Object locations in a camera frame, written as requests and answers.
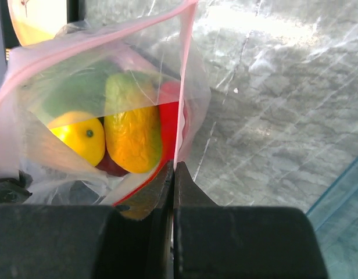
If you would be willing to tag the cream plate with leaf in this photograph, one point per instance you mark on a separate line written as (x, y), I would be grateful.
(35, 21)

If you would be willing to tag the translucent blue plastic container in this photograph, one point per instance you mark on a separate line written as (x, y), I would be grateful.
(334, 217)

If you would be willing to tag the black rectangular tray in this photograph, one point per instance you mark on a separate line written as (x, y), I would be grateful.
(75, 13)

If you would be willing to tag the red chili pepper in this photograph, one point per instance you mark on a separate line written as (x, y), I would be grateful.
(168, 109)

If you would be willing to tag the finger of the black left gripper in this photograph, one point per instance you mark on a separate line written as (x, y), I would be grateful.
(14, 190)

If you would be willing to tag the yellow orange mango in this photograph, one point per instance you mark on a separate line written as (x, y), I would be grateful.
(83, 133)

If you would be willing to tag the clear zip top bag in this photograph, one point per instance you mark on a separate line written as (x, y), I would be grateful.
(158, 46)

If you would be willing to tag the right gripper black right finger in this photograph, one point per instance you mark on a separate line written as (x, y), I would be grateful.
(212, 241)

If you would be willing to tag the green bell pepper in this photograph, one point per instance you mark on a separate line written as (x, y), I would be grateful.
(83, 91)

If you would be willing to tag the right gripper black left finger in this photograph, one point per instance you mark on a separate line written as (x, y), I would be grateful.
(129, 240)

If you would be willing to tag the dark red apple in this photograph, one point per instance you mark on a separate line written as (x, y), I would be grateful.
(109, 166)

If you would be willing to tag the orange green mango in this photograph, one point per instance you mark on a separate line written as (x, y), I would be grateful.
(132, 133)

